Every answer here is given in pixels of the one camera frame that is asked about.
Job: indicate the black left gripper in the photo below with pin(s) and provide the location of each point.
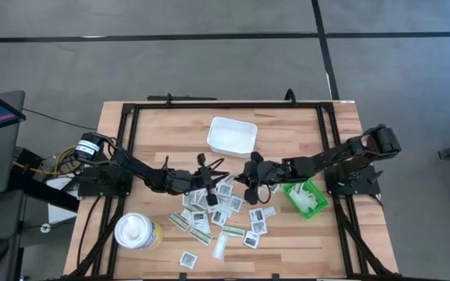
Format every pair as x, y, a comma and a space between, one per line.
190, 181

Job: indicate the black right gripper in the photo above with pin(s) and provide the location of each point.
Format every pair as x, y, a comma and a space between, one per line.
268, 175

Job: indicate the square white printed packet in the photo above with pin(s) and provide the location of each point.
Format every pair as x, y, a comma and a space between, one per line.
201, 200
188, 260
218, 218
235, 203
225, 190
198, 217
274, 189
231, 180
251, 239
256, 214
188, 199
259, 226

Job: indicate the green striped bandage packet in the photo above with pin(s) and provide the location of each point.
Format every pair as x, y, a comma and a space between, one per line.
179, 221
200, 235
233, 230

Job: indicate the plain white paper packet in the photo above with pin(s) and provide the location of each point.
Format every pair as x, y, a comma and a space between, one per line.
205, 228
228, 212
311, 191
300, 200
186, 214

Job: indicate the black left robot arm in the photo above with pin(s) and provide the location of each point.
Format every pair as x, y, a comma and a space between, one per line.
139, 168

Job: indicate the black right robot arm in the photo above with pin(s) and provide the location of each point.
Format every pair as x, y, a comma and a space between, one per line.
346, 152

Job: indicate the small plain white packet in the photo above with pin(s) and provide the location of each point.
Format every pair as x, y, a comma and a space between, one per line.
268, 211

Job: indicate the white plastic bin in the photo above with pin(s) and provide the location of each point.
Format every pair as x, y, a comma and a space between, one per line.
231, 136

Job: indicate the long plain white packet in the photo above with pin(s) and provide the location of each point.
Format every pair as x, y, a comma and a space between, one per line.
220, 246

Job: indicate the green plastic mesh basket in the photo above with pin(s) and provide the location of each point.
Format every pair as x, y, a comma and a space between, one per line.
308, 214

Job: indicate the white-lidded yellow wipes canister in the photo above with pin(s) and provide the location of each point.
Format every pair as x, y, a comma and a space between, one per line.
135, 232

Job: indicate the white paper sheet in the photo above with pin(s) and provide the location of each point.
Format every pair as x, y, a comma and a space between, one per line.
59, 210

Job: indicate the small white disc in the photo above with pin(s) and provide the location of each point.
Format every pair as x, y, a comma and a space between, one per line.
45, 228

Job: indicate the black metal table frame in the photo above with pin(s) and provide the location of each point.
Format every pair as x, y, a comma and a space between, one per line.
229, 105

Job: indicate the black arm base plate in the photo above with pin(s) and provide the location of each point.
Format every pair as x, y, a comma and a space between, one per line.
356, 181
104, 183

